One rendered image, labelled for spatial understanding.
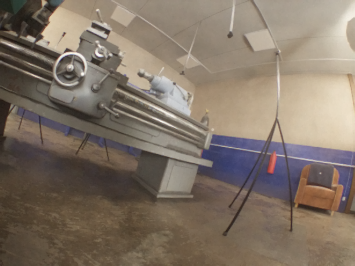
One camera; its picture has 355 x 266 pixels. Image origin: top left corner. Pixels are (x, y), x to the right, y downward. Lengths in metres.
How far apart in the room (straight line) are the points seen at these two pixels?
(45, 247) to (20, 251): 0.10
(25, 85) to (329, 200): 3.97
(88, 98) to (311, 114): 4.22
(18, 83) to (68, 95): 0.47
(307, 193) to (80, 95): 3.28
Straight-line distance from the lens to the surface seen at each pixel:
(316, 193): 3.06
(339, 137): 4.10
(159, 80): 1.52
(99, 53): 0.93
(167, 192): 1.46
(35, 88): 1.15
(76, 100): 0.92
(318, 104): 4.31
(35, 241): 0.64
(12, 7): 0.57
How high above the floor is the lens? 0.45
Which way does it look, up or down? 7 degrees up
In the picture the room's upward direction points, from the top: 17 degrees clockwise
